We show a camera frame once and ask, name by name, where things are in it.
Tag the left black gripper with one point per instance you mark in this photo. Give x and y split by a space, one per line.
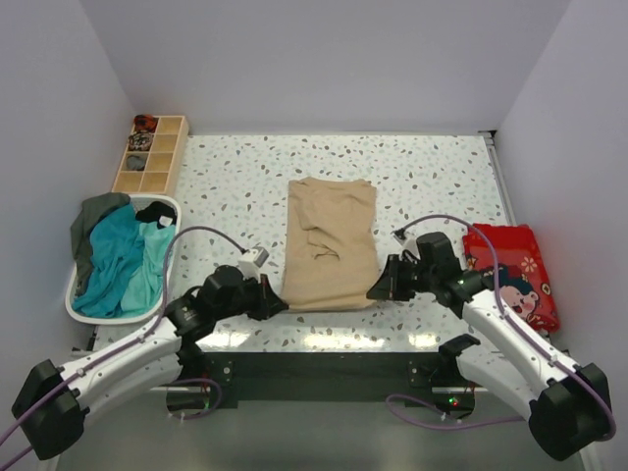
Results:
268 302

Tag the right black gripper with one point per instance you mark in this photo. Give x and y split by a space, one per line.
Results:
388 287

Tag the beige t shirt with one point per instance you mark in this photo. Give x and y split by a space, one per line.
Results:
331 256

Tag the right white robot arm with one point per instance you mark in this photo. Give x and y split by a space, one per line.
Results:
566 405

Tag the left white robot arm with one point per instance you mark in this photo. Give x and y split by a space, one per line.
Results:
54 401

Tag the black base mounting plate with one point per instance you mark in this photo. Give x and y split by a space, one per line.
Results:
228 378

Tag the light mint t shirt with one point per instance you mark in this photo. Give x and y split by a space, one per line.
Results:
145 284

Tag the red cartoon folded t shirt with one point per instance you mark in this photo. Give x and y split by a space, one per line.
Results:
513 253

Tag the black garment with white tag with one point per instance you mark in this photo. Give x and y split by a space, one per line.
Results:
158 212

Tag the teal blue t shirt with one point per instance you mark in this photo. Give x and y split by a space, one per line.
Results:
117 253

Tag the wooden compartment organizer box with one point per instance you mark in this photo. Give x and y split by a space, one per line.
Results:
164 161

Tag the grey item in organizer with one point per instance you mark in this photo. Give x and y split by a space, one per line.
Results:
136 162

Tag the white laundry basket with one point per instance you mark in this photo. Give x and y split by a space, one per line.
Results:
138 201

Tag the dark grey t shirt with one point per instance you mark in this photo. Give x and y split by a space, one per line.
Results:
92 211

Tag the dark patterned item in organizer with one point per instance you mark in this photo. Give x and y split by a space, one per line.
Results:
140 141

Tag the orange black item in organizer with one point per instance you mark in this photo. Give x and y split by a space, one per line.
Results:
145 123

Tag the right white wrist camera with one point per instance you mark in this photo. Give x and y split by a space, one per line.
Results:
407 241

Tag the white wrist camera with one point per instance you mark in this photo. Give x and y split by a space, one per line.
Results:
407 241
252 260

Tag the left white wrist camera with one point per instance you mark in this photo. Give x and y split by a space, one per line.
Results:
252 260

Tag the aluminium rail frame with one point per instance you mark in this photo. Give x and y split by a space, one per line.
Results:
308 435

